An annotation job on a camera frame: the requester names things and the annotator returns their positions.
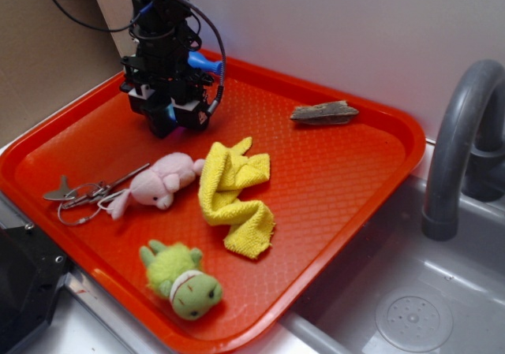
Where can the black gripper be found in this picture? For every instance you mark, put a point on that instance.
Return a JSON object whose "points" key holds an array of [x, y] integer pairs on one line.
{"points": [[160, 68]]}

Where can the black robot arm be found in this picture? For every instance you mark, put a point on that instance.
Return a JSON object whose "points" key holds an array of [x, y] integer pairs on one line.
{"points": [[159, 17]]}

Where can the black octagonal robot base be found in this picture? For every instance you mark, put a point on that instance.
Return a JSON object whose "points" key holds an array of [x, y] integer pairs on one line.
{"points": [[33, 269]]}

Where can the blue plastic bottle toy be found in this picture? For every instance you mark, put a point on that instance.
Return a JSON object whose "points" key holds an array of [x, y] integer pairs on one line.
{"points": [[198, 61]]}

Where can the pink plush bunny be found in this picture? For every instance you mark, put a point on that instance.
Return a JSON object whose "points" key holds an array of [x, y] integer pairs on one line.
{"points": [[157, 185]]}

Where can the yellow cloth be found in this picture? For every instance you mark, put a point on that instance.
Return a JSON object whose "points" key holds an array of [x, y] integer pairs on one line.
{"points": [[227, 172]]}

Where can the silver key bunch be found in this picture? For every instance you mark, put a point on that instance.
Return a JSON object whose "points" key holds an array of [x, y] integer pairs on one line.
{"points": [[90, 193]]}

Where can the red plastic tray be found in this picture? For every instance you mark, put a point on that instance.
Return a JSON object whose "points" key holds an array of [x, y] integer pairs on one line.
{"points": [[294, 171]]}

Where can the green plush turtle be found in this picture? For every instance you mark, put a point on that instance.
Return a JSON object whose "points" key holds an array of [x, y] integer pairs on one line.
{"points": [[174, 273]]}

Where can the brown wood piece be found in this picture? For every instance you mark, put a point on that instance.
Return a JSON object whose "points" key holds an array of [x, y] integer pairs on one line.
{"points": [[327, 113]]}

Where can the grey sink basin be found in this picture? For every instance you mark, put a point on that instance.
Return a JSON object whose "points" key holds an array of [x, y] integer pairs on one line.
{"points": [[393, 290]]}

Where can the dark grey faucet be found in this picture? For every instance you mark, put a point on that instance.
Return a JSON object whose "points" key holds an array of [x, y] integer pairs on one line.
{"points": [[468, 158]]}

